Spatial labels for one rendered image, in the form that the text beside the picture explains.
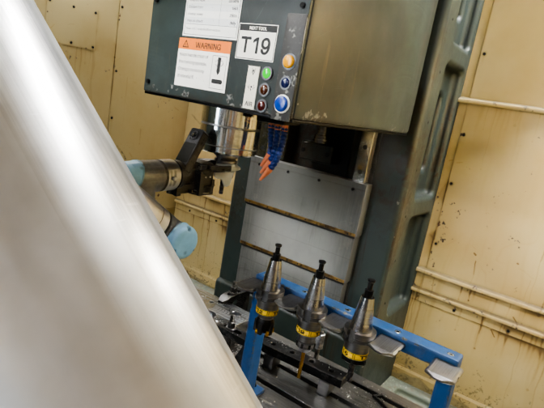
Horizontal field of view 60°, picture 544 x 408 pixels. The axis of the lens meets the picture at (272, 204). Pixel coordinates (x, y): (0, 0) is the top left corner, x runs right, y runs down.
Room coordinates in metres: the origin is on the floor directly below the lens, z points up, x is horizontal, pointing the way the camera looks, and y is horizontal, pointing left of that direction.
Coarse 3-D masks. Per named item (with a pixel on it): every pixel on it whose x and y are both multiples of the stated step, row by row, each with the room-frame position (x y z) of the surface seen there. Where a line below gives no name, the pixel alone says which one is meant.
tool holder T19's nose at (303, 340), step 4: (300, 336) 0.91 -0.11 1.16; (296, 340) 0.91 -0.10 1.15; (300, 340) 0.91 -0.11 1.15; (304, 340) 0.90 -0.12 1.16; (308, 340) 0.90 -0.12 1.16; (312, 340) 0.90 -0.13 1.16; (296, 344) 0.91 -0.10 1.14; (300, 344) 0.90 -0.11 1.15; (304, 344) 0.90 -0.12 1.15; (308, 344) 0.90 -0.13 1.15; (312, 344) 0.90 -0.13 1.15; (300, 348) 0.90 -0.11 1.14; (304, 348) 0.90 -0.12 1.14; (308, 348) 0.90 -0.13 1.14; (312, 348) 0.91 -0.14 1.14; (304, 352) 0.91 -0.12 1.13
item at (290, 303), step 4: (284, 296) 0.97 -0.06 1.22; (288, 296) 0.97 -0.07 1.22; (292, 296) 0.98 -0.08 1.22; (296, 296) 0.98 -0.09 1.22; (276, 300) 0.94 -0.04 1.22; (280, 300) 0.94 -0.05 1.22; (284, 300) 0.95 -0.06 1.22; (288, 300) 0.95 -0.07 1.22; (292, 300) 0.95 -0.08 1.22; (296, 300) 0.96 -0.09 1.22; (300, 300) 0.96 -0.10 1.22; (280, 304) 0.93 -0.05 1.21; (284, 304) 0.93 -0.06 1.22; (288, 304) 0.93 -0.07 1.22; (292, 304) 0.93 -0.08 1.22; (296, 304) 0.94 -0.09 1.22; (284, 308) 0.92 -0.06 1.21; (288, 308) 0.92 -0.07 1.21; (292, 308) 0.92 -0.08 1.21; (296, 308) 0.92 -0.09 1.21
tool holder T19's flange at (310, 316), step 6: (300, 306) 0.91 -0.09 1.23; (324, 306) 0.93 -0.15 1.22; (300, 312) 0.90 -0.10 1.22; (306, 312) 0.90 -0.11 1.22; (312, 312) 0.89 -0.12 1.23; (318, 312) 0.89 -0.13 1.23; (324, 312) 0.90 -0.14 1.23; (300, 318) 0.90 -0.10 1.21; (306, 318) 0.90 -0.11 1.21; (312, 318) 0.89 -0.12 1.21; (318, 318) 0.89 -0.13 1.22; (312, 324) 0.89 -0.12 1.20; (318, 324) 0.89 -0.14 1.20
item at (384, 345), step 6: (378, 336) 0.86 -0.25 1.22; (384, 336) 0.86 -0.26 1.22; (372, 342) 0.82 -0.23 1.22; (378, 342) 0.83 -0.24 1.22; (384, 342) 0.83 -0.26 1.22; (390, 342) 0.84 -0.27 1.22; (396, 342) 0.84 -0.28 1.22; (402, 342) 0.85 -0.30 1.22; (372, 348) 0.81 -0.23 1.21; (378, 348) 0.81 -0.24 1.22; (384, 348) 0.81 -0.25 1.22; (390, 348) 0.81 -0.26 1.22; (396, 348) 0.82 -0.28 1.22; (402, 348) 0.83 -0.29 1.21; (384, 354) 0.79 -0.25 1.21; (390, 354) 0.79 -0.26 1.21; (396, 354) 0.80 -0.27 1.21
